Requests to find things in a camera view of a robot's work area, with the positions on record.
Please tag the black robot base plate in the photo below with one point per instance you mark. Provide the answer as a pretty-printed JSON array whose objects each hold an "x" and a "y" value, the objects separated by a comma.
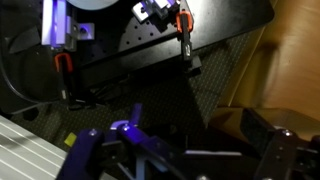
[{"x": 216, "y": 23}]

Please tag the aluminium extrusion rail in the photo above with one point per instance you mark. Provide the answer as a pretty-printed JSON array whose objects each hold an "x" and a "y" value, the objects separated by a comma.
[
  {"x": 55, "y": 23},
  {"x": 150, "y": 8}
]

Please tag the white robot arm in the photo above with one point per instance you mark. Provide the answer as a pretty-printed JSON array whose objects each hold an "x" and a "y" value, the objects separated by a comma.
[{"x": 93, "y": 3}]

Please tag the small yellow note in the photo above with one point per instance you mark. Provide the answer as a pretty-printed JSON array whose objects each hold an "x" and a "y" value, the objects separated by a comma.
[{"x": 70, "y": 139}]

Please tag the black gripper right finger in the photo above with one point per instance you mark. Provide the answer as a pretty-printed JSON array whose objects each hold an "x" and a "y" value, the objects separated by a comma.
[{"x": 280, "y": 153}]

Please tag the white ribbed radiator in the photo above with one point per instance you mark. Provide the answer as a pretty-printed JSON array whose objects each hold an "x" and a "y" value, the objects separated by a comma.
[{"x": 23, "y": 153}]

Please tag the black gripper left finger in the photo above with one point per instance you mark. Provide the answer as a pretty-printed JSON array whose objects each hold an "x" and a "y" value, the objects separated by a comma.
[{"x": 150, "y": 146}]

